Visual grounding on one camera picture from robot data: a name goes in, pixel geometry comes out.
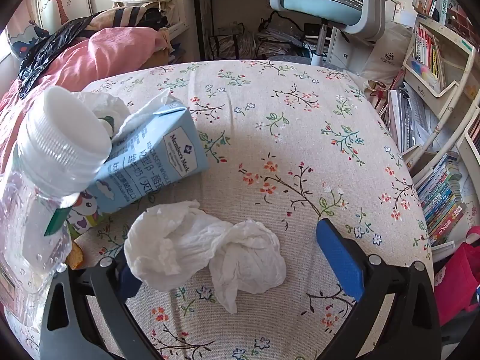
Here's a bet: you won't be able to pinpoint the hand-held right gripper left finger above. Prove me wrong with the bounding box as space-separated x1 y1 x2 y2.
39 249 151 360

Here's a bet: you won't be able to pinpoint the crumpled white paper wrapper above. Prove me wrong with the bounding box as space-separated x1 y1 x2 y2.
73 92 130 136

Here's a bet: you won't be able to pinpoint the clear plastic storage bags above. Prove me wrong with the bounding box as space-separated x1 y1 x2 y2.
210 11 319 61

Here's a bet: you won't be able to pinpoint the red bag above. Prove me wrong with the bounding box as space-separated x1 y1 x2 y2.
433 225 480 327

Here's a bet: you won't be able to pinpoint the white bookshelf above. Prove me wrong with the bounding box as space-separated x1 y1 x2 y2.
403 15 480 166

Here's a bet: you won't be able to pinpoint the striped beige cloth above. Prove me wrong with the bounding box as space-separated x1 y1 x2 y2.
88 5 177 32

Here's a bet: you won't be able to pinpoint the shelf of upright books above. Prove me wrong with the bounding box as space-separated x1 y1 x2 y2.
414 26 447 87

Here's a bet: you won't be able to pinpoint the cartoon print pillow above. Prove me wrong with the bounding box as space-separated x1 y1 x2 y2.
7 11 42 59

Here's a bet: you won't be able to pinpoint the wardrobe door with tree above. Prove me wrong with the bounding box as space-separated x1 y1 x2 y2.
35 0 94 34

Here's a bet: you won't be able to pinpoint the pink blanket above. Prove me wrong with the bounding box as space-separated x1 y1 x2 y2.
0 27 166 181

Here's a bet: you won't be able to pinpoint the grey and blue office chair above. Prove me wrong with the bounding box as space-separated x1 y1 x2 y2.
269 0 398 69

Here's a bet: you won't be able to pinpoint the row of colourful books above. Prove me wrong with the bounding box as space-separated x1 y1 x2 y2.
414 152 467 246

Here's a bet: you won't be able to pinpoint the clear plastic bottle white cap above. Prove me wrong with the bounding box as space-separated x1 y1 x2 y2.
0 86 113 327

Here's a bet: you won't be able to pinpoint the white shopping bag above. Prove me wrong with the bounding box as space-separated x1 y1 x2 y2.
360 22 413 83

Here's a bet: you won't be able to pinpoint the black puffer jacket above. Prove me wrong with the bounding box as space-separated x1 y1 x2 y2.
18 17 113 100

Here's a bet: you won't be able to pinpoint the orange peel piece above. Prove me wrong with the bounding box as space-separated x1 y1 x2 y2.
65 240 85 270

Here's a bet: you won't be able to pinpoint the blue milk carton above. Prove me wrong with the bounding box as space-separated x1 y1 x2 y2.
69 99 210 235

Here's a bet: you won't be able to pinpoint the floral bed sheet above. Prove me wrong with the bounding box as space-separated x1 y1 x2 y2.
15 59 436 360

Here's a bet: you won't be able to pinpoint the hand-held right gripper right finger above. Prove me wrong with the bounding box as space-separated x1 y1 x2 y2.
316 217 442 360

